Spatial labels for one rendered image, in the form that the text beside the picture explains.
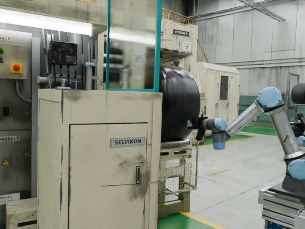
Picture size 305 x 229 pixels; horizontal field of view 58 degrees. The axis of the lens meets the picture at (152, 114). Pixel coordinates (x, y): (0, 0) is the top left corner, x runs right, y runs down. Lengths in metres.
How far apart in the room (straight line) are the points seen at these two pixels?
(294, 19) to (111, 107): 13.17
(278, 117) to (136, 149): 0.90
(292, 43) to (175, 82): 11.99
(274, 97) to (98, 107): 1.01
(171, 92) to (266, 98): 0.61
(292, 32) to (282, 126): 12.24
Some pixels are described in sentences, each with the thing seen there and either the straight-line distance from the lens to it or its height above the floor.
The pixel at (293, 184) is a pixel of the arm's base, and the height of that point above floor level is 0.76.
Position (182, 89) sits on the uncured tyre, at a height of 1.30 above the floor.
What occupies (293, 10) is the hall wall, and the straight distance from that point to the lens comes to 14.08.
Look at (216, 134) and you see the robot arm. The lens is 1.74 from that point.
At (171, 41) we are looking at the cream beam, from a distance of 2.46.
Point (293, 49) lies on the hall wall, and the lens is 13.67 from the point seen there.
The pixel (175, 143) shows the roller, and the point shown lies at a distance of 2.08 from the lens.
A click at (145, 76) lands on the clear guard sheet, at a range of 1.19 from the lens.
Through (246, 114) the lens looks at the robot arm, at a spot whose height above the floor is 1.15.
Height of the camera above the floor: 1.26
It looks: 4 degrees down
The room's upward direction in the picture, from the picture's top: 2 degrees clockwise
